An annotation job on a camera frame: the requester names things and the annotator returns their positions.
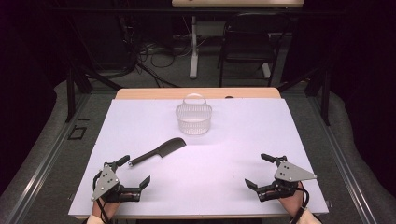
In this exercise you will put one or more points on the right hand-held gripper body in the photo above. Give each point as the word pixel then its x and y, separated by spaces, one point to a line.
pixel 289 174

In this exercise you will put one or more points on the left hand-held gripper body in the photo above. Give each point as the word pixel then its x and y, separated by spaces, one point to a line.
pixel 106 183

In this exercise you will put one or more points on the white plastic basket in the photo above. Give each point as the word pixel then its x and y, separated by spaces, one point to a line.
pixel 193 124

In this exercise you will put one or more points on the person's left hand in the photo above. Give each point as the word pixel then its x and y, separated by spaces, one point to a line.
pixel 107 207

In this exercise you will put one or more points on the person's right hand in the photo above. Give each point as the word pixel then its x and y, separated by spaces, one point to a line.
pixel 291 203

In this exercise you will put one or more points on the white table mat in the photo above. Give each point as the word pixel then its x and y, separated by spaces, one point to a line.
pixel 218 165

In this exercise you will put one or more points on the light wooden table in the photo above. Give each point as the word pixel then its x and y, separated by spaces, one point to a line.
pixel 249 92

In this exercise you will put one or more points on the black folding chair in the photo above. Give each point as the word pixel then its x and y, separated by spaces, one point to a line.
pixel 249 46

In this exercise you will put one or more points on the white-legged wooden desk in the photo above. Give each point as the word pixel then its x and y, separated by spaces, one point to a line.
pixel 194 62

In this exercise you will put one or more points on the metal floor rail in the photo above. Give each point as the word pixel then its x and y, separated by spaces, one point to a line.
pixel 348 174
pixel 40 174

